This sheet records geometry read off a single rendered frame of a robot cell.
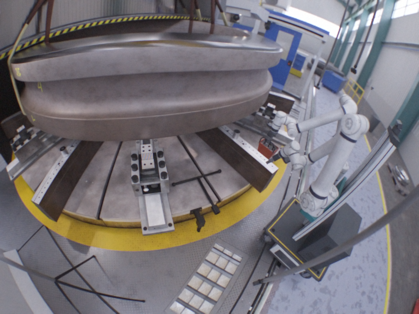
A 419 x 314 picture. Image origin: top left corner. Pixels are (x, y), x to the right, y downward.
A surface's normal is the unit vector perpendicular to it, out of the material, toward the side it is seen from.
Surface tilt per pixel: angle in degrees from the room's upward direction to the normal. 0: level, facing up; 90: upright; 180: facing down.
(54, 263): 0
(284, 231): 0
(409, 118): 90
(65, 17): 90
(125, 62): 90
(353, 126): 87
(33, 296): 37
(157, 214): 0
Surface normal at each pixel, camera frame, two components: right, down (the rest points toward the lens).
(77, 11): 0.85, 0.46
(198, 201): 0.16, -0.69
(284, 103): -0.08, 0.70
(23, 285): 0.43, -0.89
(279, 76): -0.51, 0.55
